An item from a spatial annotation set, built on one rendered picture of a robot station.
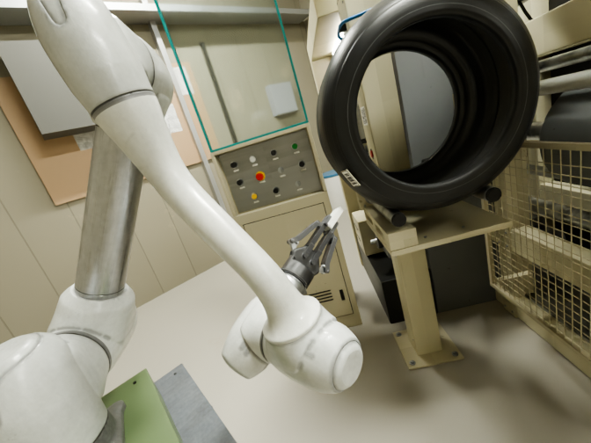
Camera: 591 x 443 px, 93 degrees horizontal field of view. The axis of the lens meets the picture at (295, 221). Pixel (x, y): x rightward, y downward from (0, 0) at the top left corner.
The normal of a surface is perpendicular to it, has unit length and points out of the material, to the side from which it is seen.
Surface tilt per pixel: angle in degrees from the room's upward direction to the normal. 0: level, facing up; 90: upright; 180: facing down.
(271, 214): 90
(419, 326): 90
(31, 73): 90
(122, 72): 92
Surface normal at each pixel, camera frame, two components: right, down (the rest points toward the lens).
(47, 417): 0.81, -0.12
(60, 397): 0.91, -0.22
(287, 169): -0.02, 0.29
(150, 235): 0.62, 0.04
